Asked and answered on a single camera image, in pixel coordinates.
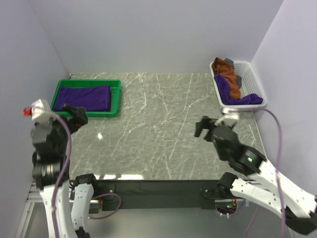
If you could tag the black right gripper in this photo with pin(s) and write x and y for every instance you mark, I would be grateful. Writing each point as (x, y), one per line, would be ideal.
(206, 123)

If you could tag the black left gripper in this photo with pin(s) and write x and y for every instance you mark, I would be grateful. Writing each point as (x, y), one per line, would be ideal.
(79, 118)

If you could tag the purple towel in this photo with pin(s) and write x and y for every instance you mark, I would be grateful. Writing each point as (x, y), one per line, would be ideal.
(93, 99)
(224, 92)

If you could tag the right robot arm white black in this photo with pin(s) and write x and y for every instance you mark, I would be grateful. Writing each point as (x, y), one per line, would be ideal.
(266, 188)

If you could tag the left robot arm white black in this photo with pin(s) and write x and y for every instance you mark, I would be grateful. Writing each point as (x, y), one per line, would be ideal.
(64, 220)

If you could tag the green plastic tray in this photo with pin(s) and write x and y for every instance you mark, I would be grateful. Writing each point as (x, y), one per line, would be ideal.
(115, 86)

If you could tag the grey towel in basket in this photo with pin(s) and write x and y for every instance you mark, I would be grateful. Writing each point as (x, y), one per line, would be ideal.
(239, 78)

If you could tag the brown towel in basket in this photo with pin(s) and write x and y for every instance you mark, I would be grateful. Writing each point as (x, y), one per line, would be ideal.
(221, 67)

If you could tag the white plastic basket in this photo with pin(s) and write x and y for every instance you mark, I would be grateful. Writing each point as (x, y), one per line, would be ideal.
(250, 84)

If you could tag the black base bar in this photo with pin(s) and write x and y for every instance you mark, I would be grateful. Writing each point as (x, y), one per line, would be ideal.
(152, 194)

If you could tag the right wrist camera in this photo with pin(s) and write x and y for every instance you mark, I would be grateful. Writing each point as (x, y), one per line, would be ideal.
(229, 118)

